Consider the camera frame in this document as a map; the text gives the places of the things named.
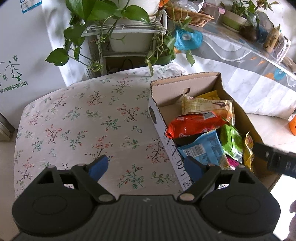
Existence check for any floral tablecloth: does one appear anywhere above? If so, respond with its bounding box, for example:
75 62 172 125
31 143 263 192
14 63 187 196

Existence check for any blue tape dispenser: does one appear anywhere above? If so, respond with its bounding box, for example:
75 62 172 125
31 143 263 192
175 28 203 51

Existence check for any golden yellow snack pack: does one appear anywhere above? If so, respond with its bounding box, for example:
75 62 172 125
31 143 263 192
197 90 220 100

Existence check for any light blue cookie pack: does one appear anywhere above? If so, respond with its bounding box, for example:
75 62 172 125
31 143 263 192
178 130 232 170

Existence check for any pink white snack bag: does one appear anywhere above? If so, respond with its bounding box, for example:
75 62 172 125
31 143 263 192
226 155 240 168

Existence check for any wicker basket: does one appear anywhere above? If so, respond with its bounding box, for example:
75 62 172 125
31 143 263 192
166 6 215 28

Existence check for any cream bread snack bag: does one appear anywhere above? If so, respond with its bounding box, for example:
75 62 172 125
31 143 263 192
181 95 234 121

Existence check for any white plant stand shelf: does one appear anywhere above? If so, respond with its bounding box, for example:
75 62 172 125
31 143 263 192
82 11 168 75

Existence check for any orange red snack bag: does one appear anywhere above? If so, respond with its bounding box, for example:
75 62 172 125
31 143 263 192
166 111 227 138

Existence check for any brown round pot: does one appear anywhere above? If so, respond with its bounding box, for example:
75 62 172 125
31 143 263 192
239 26 257 42

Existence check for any tan cylindrical jar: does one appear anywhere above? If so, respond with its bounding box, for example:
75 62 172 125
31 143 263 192
263 25 281 54

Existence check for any glass top side table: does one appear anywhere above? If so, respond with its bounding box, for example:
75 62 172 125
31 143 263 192
175 23 295 120

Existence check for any green bowl planter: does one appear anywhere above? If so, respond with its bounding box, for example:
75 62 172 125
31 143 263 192
222 10 247 33

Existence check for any yellow waffle snack pack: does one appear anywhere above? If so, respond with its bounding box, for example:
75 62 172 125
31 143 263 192
243 132 254 172

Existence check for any cardboard milk box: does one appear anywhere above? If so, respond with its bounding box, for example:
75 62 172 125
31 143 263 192
147 71 283 192

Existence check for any pothos plant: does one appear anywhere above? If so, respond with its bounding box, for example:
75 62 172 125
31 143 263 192
45 0 197 75

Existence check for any white refrigerator with logo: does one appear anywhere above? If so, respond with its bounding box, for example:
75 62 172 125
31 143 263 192
1 1 65 128

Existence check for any green snack pack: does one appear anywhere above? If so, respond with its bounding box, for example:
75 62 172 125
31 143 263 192
219 124 243 163

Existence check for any white square planter pot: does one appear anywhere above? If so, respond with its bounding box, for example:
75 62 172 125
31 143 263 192
109 33 153 53

